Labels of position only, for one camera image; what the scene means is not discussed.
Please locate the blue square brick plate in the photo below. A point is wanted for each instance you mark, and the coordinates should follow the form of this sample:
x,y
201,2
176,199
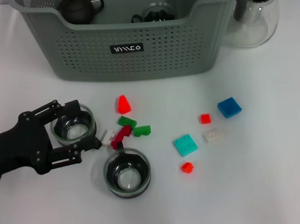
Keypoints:
x,y
229,107

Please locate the orange-red slope brick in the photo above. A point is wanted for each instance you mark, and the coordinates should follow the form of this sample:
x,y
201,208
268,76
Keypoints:
x,y
124,105

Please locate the grey-green perforated storage bin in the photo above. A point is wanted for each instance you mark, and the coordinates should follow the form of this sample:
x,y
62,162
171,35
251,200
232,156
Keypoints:
x,y
160,51

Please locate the green toy brick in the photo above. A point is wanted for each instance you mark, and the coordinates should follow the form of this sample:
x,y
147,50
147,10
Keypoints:
x,y
142,130
127,121

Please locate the glass carafe with black lid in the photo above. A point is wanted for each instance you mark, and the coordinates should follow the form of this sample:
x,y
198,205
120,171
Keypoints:
x,y
250,31

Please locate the dark red toy brick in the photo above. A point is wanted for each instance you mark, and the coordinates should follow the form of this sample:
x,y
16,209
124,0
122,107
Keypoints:
x,y
120,135

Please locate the dark clay teapot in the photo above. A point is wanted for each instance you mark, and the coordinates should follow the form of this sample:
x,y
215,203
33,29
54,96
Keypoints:
x,y
77,8

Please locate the teal square brick plate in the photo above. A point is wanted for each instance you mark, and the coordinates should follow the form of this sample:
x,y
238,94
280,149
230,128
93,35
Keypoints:
x,y
185,145

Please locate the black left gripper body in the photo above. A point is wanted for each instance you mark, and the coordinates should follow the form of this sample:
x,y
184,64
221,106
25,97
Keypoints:
x,y
25,147

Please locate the wide white toy brick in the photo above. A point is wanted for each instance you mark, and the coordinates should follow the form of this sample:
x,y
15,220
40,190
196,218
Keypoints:
x,y
214,136

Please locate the small orange-red square brick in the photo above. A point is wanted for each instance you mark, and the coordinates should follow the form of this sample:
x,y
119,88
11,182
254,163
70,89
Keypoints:
x,y
205,118

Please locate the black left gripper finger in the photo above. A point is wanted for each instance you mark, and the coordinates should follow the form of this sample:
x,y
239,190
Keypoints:
x,y
87,145
70,108

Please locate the small white toy brick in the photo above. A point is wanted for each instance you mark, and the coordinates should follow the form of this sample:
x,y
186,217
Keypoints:
x,y
108,137

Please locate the small orange-red sloped brick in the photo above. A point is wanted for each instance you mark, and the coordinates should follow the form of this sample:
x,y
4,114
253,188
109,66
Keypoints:
x,y
187,167

